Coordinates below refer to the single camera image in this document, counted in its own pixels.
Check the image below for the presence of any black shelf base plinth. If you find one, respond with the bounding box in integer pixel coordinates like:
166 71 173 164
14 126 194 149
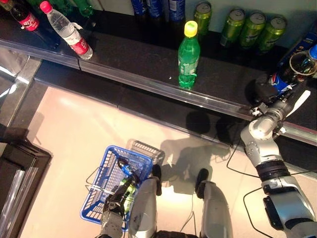
34 59 317 180

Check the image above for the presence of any Coca-Cola bottle red label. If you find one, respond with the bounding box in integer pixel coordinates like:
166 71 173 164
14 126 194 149
8 0 61 49

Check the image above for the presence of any grey left robot leg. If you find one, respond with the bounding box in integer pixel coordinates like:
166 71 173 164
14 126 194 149
127 164 163 238

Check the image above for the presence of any green drink can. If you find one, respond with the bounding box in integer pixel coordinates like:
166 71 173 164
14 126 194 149
193 1 212 37
239 11 267 50
257 16 288 53
219 7 246 48

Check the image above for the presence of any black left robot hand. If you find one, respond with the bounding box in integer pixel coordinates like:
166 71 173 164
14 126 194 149
103 177 139 219

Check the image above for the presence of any blue Oreo cookie box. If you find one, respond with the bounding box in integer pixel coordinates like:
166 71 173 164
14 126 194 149
278 26 317 67

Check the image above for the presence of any black shelf board clear rail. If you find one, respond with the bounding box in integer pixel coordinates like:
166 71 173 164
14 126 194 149
282 79 317 147
79 9 285 124
0 4 81 70

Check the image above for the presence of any dark robot waist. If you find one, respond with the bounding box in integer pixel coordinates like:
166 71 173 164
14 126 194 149
155 230 201 238

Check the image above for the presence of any thin white cable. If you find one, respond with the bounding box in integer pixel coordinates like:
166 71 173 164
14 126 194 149
179 193 197 233

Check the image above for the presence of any blue plastic shopping basket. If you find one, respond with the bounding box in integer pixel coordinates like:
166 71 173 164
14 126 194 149
79 145 154 233

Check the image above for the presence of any clear water bottle red label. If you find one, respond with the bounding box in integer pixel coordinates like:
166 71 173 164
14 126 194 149
39 0 94 60

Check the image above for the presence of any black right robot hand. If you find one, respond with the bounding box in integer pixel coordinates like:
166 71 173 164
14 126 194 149
252 74 299 108

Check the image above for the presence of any grey robot leg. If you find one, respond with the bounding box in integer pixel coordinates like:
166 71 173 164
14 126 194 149
127 164 163 238
194 168 234 238

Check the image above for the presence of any grey right robot leg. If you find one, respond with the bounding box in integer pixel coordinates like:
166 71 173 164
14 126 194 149
194 168 234 238

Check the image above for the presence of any dark side display shelf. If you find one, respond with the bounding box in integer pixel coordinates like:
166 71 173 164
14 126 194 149
0 47 53 238

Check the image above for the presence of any Pepsi cola bottle blue label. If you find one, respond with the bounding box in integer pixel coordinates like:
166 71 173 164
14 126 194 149
146 0 164 19
130 0 147 17
116 158 141 185
268 44 317 98
168 0 186 23

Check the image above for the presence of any thin black cable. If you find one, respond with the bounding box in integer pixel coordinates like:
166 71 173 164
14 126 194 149
226 137 263 179
243 187 280 238

